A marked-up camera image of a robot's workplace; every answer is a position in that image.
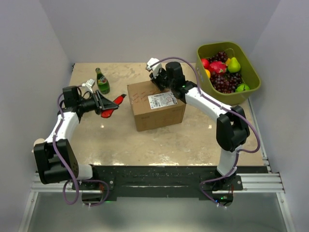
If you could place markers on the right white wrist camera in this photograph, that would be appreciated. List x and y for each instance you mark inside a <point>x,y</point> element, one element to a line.
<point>153,65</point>

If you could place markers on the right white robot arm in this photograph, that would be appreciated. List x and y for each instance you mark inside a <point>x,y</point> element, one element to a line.
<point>231,129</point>

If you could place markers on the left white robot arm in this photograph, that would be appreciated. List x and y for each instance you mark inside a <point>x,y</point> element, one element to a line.
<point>54,157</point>

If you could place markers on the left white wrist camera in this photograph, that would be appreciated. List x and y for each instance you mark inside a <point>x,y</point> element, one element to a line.
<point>88,85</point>

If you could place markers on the green pear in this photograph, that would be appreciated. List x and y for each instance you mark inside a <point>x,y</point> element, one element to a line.
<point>234,66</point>

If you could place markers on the far green glass bottle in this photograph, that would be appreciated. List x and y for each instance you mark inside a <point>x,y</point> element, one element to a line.
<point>102,82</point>

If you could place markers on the beige pump dispenser bottle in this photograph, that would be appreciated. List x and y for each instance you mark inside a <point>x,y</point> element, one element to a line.
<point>36,142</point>

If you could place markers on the upper dark grape bunch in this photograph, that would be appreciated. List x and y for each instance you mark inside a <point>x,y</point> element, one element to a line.
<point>220,56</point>

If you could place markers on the brown cardboard express box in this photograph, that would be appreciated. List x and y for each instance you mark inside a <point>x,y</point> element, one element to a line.
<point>147,118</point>

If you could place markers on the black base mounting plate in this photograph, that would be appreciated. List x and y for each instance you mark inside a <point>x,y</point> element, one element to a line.
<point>169,181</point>

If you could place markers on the lower dark grape bunch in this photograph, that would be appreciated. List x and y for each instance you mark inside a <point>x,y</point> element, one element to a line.
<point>226,82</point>

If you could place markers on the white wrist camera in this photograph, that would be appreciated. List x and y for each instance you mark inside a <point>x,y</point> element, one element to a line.
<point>153,65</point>
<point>88,85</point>

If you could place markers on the dark grape bunch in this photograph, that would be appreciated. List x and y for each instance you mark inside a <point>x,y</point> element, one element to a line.
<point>226,82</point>
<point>220,56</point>

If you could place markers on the green plastic fruit bin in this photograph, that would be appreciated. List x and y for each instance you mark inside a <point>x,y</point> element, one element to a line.
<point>248,74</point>

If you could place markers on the red black utility knife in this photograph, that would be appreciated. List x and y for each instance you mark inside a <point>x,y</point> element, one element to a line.
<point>107,113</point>

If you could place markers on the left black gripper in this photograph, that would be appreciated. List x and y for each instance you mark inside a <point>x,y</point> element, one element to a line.
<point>101,102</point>

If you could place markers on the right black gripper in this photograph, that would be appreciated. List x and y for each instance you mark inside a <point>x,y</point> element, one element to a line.
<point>155,80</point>

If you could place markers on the red apple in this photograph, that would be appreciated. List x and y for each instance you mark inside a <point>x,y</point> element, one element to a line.
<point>205,62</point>

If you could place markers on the white shipping label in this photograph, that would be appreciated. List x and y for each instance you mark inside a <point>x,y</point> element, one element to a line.
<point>162,100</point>

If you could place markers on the green round fruit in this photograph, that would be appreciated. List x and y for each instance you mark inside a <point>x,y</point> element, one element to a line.
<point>242,87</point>

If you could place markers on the orange fruit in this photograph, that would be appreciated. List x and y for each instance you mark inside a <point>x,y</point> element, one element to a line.
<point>208,73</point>

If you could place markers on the pink dragon fruit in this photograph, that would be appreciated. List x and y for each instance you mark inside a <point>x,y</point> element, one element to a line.
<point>217,67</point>

